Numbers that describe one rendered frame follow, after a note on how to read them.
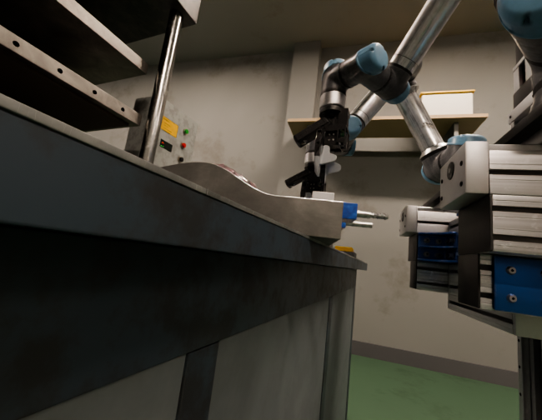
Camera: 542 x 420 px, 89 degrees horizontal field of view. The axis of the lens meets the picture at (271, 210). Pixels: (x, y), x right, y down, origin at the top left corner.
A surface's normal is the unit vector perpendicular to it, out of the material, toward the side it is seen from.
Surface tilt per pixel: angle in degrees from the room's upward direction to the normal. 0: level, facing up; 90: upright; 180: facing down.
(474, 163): 90
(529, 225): 90
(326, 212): 90
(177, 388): 90
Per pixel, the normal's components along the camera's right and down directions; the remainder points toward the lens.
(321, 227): -0.10, -0.18
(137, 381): 0.91, 0.04
